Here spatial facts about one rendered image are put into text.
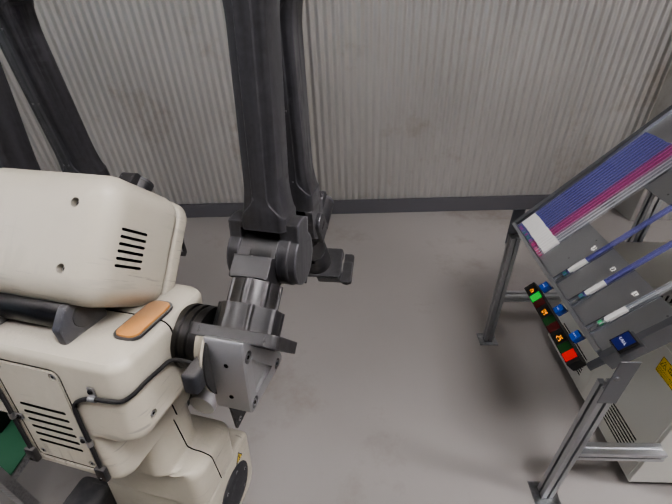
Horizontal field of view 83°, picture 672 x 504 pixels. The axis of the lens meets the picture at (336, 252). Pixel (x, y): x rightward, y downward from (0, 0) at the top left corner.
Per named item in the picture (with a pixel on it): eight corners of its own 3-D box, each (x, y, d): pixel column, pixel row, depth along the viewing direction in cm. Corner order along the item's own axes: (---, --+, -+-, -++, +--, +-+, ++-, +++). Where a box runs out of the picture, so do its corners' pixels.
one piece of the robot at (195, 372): (186, 422, 46) (207, 427, 46) (167, 352, 41) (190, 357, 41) (235, 353, 57) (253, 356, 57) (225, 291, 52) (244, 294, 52)
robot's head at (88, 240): (86, 311, 39) (115, 169, 40) (-65, 284, 44) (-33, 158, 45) (173, 310, 53) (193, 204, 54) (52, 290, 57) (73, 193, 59)
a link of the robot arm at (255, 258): (225, 286, 50) (263, 292, 49) (244, 215, 53) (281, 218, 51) (252, 300, 58) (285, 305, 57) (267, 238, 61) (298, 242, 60)
